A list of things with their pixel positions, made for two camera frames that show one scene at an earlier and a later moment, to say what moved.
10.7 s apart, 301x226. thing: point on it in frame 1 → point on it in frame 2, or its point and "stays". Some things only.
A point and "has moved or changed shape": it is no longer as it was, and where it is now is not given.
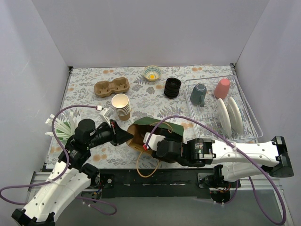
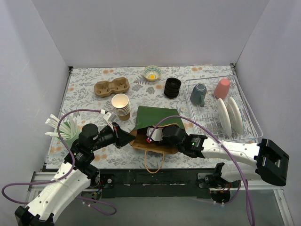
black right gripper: x=159 y=152 → x=168 y=131
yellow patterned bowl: x=152 y=73 stays
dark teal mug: x=197 y=97 stays
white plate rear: x=235 y=116 stays
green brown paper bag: x=137 y=131 has moved or changed shape
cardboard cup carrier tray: x=103 y=89 stays
